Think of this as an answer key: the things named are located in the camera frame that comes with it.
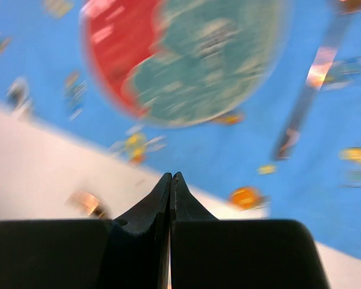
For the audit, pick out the blue space-print cloth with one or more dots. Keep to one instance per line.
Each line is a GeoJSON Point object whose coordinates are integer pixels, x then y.
{"type": "Point", "coordinates": [47, 79]}

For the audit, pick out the copper fork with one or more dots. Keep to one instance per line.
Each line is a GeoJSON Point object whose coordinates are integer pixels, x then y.
{"type": "Point", "coordinates": [316, 75]}

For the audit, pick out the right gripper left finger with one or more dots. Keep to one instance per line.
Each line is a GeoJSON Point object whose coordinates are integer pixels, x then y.
{"type": "Point", "coordinates": [130, 251]}

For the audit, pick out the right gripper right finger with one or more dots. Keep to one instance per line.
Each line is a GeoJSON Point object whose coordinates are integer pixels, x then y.
{"type": "Point", "coordinates": [210, 253]}

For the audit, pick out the copper spoon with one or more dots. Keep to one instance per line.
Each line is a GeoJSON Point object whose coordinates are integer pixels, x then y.
{"type": "Point", "coordinates": [88, 204]}

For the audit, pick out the red and teal plate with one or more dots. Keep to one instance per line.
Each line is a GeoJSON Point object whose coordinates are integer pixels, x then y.
{"type": "Point", "coordinates": [180, 63]}

